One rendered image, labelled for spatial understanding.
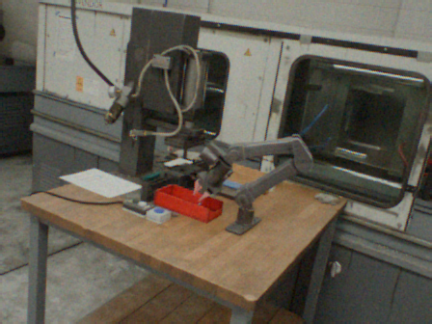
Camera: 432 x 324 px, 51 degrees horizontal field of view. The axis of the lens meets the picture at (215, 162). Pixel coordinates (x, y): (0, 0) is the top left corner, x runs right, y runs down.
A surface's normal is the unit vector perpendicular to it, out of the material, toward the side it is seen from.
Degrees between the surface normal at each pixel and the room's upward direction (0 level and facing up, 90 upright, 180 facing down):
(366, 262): 90
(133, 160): 90
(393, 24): 90
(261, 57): 90
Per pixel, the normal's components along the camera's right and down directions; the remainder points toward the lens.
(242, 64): -0.54, 0.17
